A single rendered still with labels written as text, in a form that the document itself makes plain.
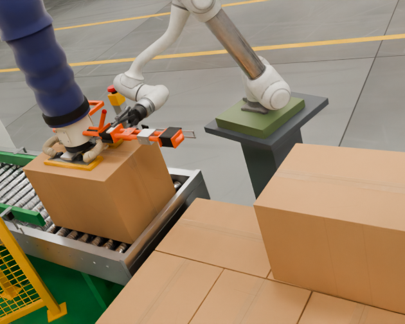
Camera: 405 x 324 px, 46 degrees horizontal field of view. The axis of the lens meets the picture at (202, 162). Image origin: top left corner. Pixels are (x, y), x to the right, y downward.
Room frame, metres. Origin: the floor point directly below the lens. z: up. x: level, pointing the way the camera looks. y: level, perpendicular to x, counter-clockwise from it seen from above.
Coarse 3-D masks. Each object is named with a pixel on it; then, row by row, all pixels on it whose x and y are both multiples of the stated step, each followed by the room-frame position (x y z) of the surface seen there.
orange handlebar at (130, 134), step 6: (90, 102) 2.45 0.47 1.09; (96, 102) 2.42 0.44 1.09; (102, 102) 2.40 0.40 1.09; (96, 108) 2.36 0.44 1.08; (90, 114) 2.31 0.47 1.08; (84, 132) 2.10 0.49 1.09; (90, 132) 2.08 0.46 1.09; (96, 132) 2.05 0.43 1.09; (120, 132) 2.00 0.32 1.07; (126, 132) 1.94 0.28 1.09; (132, 132) 1.95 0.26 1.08; (138, 132) 1.92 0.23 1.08; (156, 132) 1.86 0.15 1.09; (126, 138) 1.92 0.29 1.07; (132, 138) 1.89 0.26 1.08; (150, 138) 1.83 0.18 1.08; (156, 138) 1.81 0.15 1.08; (180, 138) 1.75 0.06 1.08
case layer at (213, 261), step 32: (192, 224) 1.85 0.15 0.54; (224, 224) 1.77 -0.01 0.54; (256, 224) 1.70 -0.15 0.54; (160, 256) 1.70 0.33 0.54; (192, 256) 1.63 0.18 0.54; (224, 256) 1.56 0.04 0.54; (256, 256) 1.50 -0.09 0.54; (128, 288) 1.57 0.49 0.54; (160, 288) 1.51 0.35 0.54; (192, 288) 1.45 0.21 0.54; (224, 288) 1.39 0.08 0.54; (256, 288) 1.33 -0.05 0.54; (288, 288) 1.28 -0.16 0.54; (128, 320) 1.39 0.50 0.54; (160, 320) 1.34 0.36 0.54; (192, 320) 1.28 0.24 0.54; (224, 320) 1.23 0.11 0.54; (256, 320) 1.19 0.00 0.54; (288, 320) 1.14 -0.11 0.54; (320, 320) 1.10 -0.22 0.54; (352, 320) 1.06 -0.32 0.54; (384, 320) 1.02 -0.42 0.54
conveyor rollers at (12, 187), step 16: (0, 176) 3.05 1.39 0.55; (16, 176) 3.01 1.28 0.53; (0, 192) 2.82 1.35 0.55; (16, 192) 2.79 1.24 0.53; (32, 192) 2.68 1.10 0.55; (32, 208) 2.54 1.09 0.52; (32, 224) 2.33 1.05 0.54; (48, 224) 2.29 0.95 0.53; (80, 240) 2.02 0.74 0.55; (96, 240) 1.97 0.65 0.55; (112, 240) 1.93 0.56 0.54
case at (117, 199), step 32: (32, 160) 2.28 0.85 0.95; (128, 160) 1.97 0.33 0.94; (160, 160) 2.12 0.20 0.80; (64, 192) 2.06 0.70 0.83; (96, 192) 1.89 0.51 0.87; (128, 192) 1.91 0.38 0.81; (160, 192) 2.05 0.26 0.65; (64, 224) 2.16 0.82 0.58; (96, 224) 1.98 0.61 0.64; (128, 224) 1.85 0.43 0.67
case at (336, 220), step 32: (288, 160) 1.54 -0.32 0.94; (320, 160) 1.47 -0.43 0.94; (352, 160) 1.41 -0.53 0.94; (384, 160) 1.35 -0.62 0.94; (288, 192) 1.35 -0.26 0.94; (320, 192) 1.29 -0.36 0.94; (352, 192) 1.24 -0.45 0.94; (384, 192) 1.19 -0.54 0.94; (288, 224) 1.26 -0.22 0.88; (320, 224) 1.18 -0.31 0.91; (352, 224) 1.11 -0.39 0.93; (384, 224) 1.05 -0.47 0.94; (288, 256) 1.29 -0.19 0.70; (320, 256) 1.20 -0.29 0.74; (352, 256) 1.12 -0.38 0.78; (384, 256) 1.05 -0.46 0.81; (320, 288) 1.21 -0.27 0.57; (352, 288) 1.13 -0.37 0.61; (384, 288) 1.05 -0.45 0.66
